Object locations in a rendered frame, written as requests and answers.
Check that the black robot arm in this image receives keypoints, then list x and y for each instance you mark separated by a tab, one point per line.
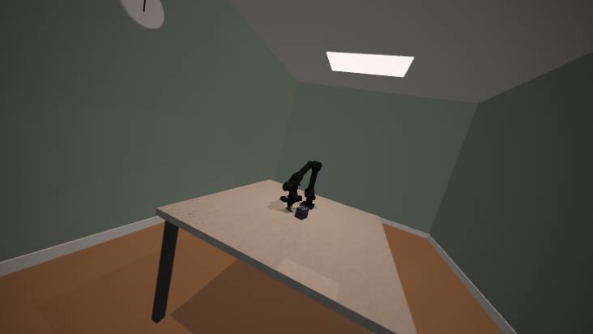
294	181

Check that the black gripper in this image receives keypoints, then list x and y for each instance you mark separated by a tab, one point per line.
288	200

